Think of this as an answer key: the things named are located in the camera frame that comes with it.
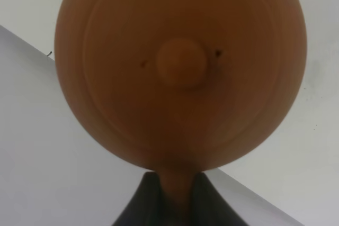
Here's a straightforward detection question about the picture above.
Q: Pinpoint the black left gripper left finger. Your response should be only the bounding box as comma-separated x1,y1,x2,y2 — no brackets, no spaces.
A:
113,171,170,226

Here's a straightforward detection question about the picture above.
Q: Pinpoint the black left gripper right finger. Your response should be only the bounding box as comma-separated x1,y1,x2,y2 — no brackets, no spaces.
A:
190,173,248,226

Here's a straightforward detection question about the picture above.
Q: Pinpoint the brown clay teapot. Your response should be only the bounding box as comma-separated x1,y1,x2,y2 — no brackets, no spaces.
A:
55,0,307,225

